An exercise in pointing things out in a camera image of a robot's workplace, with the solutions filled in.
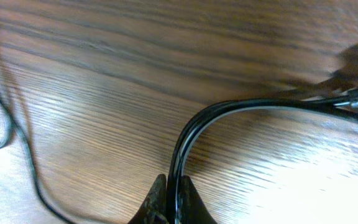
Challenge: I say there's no black usb cable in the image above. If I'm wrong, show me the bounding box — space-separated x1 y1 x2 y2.
165 85 358 224

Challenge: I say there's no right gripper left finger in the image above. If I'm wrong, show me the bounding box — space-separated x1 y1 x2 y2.
128 174 168 224

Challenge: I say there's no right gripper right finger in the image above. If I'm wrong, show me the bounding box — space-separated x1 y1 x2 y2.
180 176 217 224

